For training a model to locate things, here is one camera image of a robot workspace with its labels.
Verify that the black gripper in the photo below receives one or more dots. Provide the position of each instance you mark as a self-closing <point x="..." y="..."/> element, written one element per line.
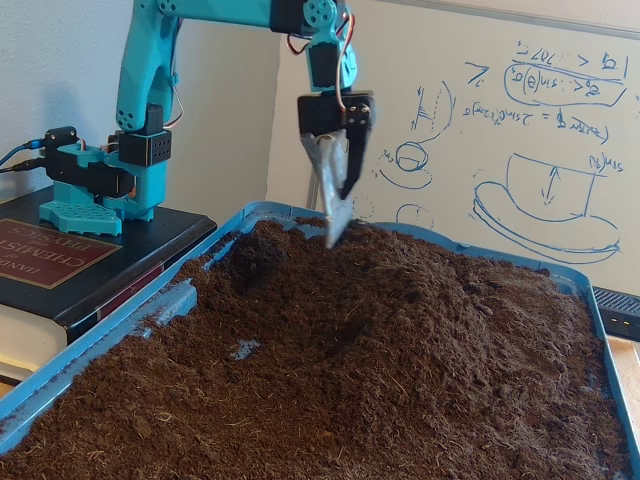
<point x="320" y="114"/>

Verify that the whiteboard with blue drawings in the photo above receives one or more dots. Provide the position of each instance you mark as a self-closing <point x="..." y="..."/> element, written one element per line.
<point x="500" y="150"/>

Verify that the black chemistry physics handbook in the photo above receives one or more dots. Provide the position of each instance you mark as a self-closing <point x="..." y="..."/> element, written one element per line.
<point x="30" y="260"/>

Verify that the blue plastic tray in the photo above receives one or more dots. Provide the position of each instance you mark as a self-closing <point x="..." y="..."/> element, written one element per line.
<point x="125" y="320"/>

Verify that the brown soil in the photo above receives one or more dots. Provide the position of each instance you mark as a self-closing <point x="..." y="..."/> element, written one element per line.
<point x="400" y="375"/>

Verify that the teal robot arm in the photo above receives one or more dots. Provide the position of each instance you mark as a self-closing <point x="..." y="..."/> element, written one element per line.
<point x="145" y="75"/>

